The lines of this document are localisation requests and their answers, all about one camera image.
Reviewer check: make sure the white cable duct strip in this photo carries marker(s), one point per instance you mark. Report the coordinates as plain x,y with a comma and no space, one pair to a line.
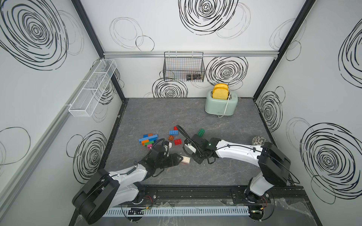
178,211

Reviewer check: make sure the green lego brick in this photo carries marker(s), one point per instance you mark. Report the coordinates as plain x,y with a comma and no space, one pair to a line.
201,132
149,143

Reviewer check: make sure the black corner frame post left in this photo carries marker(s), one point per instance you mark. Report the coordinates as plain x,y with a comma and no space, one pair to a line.
95,41

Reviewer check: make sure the black wire wall basket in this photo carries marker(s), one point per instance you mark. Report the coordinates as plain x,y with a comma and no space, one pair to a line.
184,69

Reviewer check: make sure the mint green toaster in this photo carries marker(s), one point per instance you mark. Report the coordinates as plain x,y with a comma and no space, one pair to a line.
219,106

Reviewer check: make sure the light blue long lego brick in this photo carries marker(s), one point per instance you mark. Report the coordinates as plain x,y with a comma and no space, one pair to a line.
174,132

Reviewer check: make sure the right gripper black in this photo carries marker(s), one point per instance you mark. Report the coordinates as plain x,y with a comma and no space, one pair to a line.
197,160

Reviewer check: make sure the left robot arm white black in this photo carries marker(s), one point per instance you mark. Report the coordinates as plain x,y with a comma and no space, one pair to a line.
105,190

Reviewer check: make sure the black corner frame post right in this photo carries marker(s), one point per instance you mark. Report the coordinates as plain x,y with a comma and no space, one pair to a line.
287,41

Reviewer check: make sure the orange lego brick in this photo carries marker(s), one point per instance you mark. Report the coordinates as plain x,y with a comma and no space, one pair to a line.
144,141

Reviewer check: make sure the yellow toast slice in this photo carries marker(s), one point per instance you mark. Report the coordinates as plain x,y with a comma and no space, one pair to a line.
220,91

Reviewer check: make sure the white lego brick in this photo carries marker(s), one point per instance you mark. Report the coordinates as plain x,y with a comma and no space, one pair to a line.
186,160

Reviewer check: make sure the patterned ceramic bowl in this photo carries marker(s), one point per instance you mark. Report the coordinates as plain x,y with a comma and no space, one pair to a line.
259,141

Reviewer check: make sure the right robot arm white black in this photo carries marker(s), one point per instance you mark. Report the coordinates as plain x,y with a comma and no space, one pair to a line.
274,165

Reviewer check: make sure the grey wall rail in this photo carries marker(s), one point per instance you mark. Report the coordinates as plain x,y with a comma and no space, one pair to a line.
226,53

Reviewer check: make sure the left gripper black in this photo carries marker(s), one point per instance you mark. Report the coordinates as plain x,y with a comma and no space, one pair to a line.
175,161

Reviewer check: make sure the black corner frame post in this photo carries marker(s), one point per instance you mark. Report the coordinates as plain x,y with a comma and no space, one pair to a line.
287,41
95,41

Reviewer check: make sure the white wire wall shelf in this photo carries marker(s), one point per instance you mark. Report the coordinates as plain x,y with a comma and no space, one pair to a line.
95,85

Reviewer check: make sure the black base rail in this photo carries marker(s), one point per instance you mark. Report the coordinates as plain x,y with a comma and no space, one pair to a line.
235,193

